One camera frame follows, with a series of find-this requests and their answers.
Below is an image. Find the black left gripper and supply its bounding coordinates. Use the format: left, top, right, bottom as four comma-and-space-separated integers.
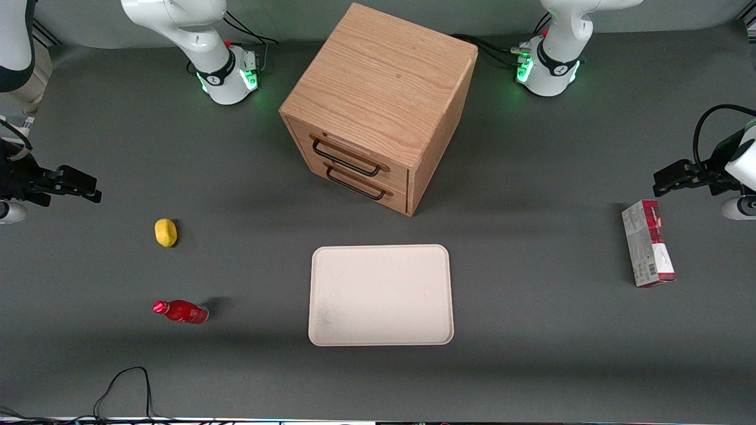
653, 158, 745, 198

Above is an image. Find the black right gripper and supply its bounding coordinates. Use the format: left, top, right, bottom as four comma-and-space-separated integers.
0, 155, 103, 207

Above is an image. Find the red coke bottle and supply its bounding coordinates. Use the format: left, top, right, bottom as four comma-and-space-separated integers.
152, 299, 210, 325

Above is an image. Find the cream plastic tray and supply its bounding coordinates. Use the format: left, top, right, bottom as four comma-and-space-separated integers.
308, 244, 455, 347

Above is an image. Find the red plaid cardboard box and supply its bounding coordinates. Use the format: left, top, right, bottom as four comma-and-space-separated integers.
621, 200, 677, 288

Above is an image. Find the yellow lemon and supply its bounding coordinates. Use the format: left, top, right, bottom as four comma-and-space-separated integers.
155, 218, 178, 249

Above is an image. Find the wooden drawer front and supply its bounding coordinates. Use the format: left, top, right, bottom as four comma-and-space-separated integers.
304, 155, 409, 215
287, 117, 410, 191

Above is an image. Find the wooden drawer cabinet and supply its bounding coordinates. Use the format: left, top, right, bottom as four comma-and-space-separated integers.
279, 2, 479, 217

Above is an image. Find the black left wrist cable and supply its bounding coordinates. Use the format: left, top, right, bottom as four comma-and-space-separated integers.
693, 104, 756, 173

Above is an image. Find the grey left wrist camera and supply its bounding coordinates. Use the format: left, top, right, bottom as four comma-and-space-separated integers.
721, 196, 756, 221

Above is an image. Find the black cable on table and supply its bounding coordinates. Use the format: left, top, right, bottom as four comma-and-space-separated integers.
0, 366, 178, 423

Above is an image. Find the black left arm base cable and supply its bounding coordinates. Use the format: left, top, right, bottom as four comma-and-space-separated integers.
452, 12, 553, 67

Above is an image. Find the black arm base cable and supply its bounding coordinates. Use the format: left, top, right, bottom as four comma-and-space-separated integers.
223, 9, 279, 76
452, 12, 553, 67

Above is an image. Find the black right arm base cable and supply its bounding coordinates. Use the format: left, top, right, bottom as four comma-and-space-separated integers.
223, 9, 279, 76

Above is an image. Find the black metal drawer handle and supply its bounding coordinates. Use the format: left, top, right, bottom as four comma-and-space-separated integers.
311, 137, 383, 178
325, 165, 387, 201

